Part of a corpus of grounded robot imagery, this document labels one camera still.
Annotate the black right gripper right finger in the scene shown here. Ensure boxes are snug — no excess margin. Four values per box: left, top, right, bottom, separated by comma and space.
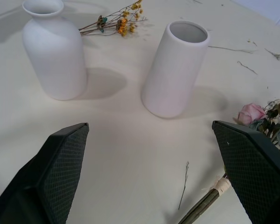
211, 120, 280, 224

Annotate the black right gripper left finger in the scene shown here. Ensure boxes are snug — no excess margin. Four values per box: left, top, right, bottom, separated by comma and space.
0, 122, 90, 224

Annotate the white bottle-shaped ceramic vase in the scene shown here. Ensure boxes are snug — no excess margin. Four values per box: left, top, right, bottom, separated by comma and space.
21, 0, 88, 101

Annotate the white cylindrical ceramic vase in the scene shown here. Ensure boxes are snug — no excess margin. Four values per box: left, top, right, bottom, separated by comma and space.
141, 20, 211, 119

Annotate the pink rose bouquet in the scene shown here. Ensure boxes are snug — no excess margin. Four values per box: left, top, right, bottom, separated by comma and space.
179, 98, 280, 224

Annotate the thin dried loose twig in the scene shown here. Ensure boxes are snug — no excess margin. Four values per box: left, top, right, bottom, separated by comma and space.
178, 161, 190, 210

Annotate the small curved dried twig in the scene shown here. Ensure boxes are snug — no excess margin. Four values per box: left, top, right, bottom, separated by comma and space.
237, 61, 258, 75

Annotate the short dried leafy sprig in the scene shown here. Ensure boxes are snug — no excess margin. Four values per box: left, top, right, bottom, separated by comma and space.
264, 48, 280, 63

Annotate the long thin dried stem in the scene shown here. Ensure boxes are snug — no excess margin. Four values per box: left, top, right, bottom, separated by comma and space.
208, 45, 258, 54

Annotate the dried yellow flower bunch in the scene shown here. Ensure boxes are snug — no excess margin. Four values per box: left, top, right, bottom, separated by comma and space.
78, 0, 148, 37

